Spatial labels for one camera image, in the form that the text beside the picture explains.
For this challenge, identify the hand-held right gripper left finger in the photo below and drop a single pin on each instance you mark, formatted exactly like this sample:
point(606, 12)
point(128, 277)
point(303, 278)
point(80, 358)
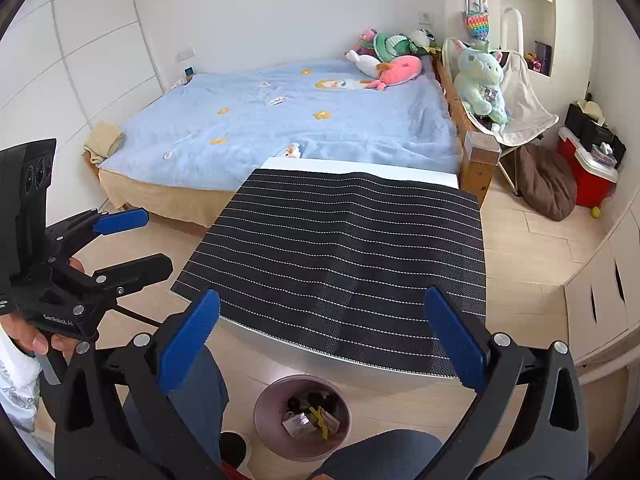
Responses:
point(192, 340)

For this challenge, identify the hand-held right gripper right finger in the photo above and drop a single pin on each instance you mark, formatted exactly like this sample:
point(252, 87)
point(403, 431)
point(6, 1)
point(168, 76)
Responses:
point(455, 340)

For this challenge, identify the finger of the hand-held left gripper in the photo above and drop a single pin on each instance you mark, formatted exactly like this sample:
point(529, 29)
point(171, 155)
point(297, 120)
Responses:
point(120, 221)
point(145, 270)

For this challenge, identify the mauve round waste bin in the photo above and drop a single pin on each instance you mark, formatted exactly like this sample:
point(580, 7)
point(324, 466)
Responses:
point(265, 430)

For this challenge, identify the white cardboard sock box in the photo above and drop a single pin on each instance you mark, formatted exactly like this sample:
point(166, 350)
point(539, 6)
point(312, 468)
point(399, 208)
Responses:
point(295, 424)

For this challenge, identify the black socks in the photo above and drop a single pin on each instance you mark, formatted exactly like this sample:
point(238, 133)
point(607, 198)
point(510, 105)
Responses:
point(327, 402)

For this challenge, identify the yellow plastic clip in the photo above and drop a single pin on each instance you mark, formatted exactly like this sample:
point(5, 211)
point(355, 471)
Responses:
point(319, 422)

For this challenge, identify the person's left forearm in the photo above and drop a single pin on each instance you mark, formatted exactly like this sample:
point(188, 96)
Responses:
point(17, 390)

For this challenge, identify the person's left hand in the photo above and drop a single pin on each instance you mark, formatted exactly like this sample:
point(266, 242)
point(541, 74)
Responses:
point(30, 337)

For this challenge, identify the bed with tan skirt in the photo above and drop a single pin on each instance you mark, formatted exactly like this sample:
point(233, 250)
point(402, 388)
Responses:
point(165, 195)

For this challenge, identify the folded tan cloth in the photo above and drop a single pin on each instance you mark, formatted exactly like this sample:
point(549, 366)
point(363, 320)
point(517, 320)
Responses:
point(105, 142)

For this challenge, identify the red slipper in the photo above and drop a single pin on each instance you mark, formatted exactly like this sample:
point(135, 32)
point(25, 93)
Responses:
point(235, 452)

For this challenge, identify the person's right leg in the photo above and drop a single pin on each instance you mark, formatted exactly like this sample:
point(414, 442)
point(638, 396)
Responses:
point(380, 455)

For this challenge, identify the white drawer unit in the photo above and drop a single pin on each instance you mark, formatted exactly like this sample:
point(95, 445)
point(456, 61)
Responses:
point(605, 285)

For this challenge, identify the black white-striped mat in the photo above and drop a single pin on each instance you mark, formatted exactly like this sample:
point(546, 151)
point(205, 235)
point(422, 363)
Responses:
point(325, 240)

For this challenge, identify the brown bean bag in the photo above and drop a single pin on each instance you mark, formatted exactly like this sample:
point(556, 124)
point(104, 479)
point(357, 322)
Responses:
point(545, 185)

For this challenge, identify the bed with blue blanket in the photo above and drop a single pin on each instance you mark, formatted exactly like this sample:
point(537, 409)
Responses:
point(275, 125)

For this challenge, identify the white wardrobe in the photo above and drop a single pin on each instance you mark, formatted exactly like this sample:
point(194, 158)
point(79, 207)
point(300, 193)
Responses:
point(75, 35)

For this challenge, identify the clear plastic box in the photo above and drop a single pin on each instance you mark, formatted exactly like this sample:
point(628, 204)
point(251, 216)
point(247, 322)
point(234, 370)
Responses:
point(482, 145)

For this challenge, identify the red cooler box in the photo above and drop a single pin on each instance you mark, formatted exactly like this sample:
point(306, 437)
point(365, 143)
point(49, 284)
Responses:
point(587, 180)

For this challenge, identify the white canvas folding chair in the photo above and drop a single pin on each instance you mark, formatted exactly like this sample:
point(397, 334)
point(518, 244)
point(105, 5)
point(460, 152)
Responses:
point(525, 105)

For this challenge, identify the black bags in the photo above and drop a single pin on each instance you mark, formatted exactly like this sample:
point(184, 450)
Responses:
point(595, 135)

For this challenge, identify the mint unicorn plush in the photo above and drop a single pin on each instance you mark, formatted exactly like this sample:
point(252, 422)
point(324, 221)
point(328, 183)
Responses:
point(477, 80)

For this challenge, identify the pink whale plush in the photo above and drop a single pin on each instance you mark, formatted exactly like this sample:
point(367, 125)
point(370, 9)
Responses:
point(400, 70)

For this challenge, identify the white seal plush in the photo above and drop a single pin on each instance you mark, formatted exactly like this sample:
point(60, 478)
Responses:
point(365, 64)

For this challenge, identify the white and green duck plush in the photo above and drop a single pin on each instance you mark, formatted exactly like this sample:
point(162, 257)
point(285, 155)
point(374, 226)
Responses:
point(425, 40)

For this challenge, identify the green striped plush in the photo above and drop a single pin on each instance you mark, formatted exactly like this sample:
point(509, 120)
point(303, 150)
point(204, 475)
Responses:
point(392, 44)

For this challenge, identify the purple and green plush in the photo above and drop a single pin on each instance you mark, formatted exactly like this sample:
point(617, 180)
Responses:
point(367, 39)

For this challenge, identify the rainbow pop bag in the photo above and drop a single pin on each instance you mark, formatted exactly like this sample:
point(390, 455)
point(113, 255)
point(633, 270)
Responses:
point(477, 26)

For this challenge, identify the wooden bed rail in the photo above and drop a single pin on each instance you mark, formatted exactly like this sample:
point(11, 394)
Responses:
point(472, 175)

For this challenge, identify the long white wall socket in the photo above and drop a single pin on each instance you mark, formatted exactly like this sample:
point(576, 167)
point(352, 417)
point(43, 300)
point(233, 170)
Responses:
point(184, 53)

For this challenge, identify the dark picture frame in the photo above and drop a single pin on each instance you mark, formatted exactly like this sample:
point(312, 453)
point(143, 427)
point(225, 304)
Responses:
point(543, 55)

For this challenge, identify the white metal arch frame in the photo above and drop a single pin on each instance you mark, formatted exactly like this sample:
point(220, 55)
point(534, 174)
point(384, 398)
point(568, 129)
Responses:
point(520, 25)

